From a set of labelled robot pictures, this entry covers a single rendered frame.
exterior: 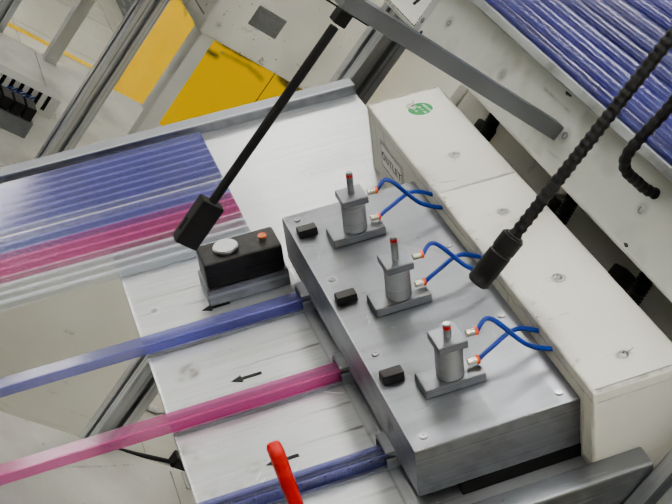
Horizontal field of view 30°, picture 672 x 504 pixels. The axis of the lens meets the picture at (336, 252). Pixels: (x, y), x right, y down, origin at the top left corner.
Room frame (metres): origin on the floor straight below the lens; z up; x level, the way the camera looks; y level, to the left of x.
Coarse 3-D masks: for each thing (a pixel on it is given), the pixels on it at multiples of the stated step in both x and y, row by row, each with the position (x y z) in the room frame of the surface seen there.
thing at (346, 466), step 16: (368, 448) 0.92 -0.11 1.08; (320, 464) 0.90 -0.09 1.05; (336, 464) 0.90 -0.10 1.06; (352, 464) 0.90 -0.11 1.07; (368, 464) 0.90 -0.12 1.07; (384, 464) 0.91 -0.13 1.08; (272, 480) 0.88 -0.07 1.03; (304, 480) 0.88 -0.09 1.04; (320, 480) 0.89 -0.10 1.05; (336, 480) 0.90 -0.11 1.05; (224, 496) 0.87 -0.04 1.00; (240, 496) 0.87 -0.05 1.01; (256, 496) 0.87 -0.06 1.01; (272, 496) 0.87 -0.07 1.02
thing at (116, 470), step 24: (0, 432) 1.36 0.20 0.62; (24, 432) 1.40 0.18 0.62; (48, 432) 1.43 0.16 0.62; (0, 456) 1.32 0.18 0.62; (24, 456) 1.35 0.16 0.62; (96, 456) 1.46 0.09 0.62; (120, 456) 1.49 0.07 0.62; (24, 480) 1.31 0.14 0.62; (48, 480) 1.34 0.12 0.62; (72, 480) 1.37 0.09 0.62; (96, 480) 1.41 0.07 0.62; (120, 480) 1.44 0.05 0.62; (144, 480) 1.48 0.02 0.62; (168, 480) 1.52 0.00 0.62
